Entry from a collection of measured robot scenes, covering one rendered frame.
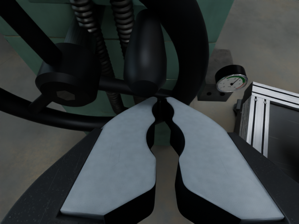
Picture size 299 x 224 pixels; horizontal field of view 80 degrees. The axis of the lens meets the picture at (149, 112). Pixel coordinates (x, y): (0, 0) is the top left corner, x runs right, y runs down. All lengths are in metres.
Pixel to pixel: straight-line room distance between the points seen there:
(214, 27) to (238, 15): 1.52
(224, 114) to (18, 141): 1.20
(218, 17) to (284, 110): 0.79
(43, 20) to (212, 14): 0.31
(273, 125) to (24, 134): 1.30
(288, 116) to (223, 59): 0.63
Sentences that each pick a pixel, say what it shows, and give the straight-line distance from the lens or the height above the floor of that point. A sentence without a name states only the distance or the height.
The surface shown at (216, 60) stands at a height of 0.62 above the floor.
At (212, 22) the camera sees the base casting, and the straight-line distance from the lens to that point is 0.38.
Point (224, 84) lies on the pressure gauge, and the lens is 0.42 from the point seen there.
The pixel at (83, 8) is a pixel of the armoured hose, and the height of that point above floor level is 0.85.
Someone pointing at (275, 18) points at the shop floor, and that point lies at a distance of 2.02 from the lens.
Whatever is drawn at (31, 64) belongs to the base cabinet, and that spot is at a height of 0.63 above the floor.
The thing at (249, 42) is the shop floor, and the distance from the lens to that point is 1.68.
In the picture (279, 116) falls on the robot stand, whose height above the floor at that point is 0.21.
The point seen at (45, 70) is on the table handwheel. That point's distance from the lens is 0.20.
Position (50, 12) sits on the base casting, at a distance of 0.40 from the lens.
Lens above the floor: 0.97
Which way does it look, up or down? 62 degrees down
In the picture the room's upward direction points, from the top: 2 degrees clockwise
